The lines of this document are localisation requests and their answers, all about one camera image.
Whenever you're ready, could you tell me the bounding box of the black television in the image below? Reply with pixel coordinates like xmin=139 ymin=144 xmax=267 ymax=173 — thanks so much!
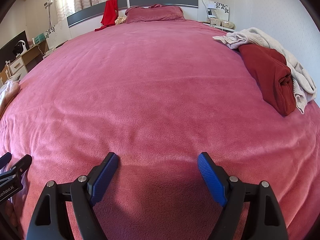
xmin=0 ymin=30 xmax=27 ymax=67

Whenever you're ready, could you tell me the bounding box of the grey bed headboard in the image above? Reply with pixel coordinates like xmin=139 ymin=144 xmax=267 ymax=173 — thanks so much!
xmin=67 ymin=0 xmax=199 ymax=28

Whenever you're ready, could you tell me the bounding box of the wooden desk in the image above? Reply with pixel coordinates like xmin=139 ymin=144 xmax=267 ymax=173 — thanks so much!
xmin=0 ymin=40 xmax=49 ymax=80

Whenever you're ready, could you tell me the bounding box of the bright red garment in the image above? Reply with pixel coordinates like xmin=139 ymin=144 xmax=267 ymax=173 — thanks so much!
xmin=94 ymin=0 xmax=120 ymax=32

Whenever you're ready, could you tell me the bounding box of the pale pink cloth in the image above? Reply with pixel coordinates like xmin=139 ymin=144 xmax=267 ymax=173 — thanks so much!
xmin=0 ymin=80 xmax=21 ymax=117

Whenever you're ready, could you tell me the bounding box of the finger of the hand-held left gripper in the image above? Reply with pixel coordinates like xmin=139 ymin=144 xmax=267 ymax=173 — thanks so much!
xmin=0 ymin=152 xmax=12 ymax=170
xmin=0 ymin=154 xmax=32 ymax=180

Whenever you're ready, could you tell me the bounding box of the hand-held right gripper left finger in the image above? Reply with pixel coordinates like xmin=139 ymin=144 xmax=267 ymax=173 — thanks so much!
xmin=26 ymin=152 xmax=119 ymax=240

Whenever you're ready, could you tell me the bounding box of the pink pillow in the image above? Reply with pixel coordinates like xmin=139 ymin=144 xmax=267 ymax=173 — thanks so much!
xmin=124 ymin=4 xmax=186 ymax=24

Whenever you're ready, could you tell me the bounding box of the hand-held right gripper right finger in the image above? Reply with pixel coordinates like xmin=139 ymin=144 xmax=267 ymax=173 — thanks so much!
xmin=197 ymin=152 xmax=289 ymax=240

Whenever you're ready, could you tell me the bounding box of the dark red garment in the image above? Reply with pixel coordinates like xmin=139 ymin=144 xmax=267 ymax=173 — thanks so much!
xmin=239 ymin=44 xmax=293 ymax=117

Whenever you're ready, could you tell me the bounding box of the white drawer cabinet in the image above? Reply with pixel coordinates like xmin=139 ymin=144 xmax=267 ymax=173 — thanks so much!
xmin=9 ymin=55 xmax=27 ymax=77

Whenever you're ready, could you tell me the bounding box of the pink bed blanket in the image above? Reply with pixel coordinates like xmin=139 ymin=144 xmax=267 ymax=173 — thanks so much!
xmin=0 ymin=20 xmax=320 ymax=240

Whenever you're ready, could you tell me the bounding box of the white floral nightstand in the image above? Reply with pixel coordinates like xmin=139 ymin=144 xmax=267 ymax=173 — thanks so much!
xmin=199 ymin=0 xmax=237 ymax=32
xmin=45 ymin=21 xmax=69 ymax=50

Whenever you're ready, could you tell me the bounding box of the beige knit sweater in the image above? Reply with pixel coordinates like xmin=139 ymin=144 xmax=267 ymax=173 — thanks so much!
xmin=212 ymin=27 xmax=317 ymax=115

